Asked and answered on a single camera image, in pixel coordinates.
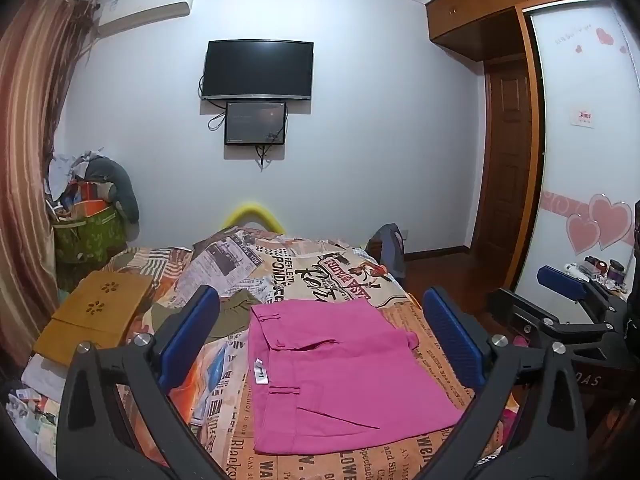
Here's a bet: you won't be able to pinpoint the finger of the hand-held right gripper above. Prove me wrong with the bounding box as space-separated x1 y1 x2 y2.
492 287 622 362
537 266 627 322

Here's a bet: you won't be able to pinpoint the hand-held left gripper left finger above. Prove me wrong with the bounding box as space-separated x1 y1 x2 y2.
56 284 236 480

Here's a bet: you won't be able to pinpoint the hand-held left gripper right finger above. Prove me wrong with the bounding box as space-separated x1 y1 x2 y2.
419 286 586 480

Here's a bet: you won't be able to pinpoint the pink pants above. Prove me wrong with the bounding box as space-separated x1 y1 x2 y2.
247 299 463 453

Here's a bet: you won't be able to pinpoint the olive green pants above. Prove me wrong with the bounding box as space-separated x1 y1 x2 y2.
150 292 262 342

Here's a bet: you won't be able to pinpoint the white bedside table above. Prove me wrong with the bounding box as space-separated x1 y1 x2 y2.
561 255 632 302

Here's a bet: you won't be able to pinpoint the wooden folding lap table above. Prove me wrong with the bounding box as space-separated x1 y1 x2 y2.
32 270 155 367

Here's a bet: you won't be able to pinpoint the blue grey backpack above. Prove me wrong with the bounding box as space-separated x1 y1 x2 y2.
367 223 409 282

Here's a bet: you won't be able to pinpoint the newspaper print blanket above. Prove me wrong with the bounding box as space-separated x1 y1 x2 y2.
10 226 521 480

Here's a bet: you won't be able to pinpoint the yellow foam bed guard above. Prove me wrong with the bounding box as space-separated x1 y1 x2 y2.
220 201 289 234

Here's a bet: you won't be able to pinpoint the green patterned bag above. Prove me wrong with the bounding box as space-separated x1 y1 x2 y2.
52 204 127 267

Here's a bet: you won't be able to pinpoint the pile of clothes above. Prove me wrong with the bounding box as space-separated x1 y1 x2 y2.
42 147 141 222

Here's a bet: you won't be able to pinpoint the pile of papers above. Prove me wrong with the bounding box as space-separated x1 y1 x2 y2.
7 385 59 462

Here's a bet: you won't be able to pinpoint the striped brown curtain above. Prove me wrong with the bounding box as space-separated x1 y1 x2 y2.
0 0 99 323

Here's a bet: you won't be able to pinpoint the wooden overhead cabinet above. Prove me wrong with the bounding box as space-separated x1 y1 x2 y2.
425 0 623 62

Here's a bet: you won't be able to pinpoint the white air conditioner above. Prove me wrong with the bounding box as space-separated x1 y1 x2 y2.
97 0 197 37

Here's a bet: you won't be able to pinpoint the small black wall monitor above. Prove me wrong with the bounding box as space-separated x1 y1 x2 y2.
224 101 287 147

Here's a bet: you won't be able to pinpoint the black wall television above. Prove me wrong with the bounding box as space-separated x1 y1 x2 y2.
201 40 315 102

